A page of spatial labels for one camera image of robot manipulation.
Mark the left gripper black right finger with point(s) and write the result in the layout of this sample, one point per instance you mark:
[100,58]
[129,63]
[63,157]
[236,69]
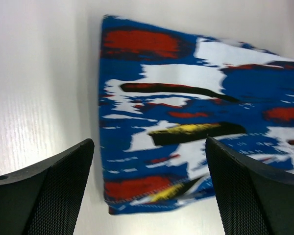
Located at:
[253,198]

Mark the blue white patterned trousers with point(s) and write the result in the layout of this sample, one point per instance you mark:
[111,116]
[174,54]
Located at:
[161,93]

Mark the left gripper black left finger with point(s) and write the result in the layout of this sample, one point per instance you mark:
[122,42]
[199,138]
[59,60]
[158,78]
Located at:
[45,198]

